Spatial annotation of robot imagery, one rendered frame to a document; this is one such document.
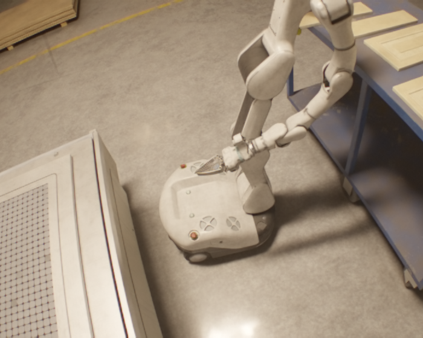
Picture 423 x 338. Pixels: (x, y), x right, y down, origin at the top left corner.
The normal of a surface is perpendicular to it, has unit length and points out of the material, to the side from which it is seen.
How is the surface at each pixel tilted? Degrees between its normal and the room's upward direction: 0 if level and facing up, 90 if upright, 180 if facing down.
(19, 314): 0
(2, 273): 0
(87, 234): 0
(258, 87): 88
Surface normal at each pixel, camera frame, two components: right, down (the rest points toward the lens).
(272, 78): 0.18, 0.77
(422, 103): -0.33, -0.52
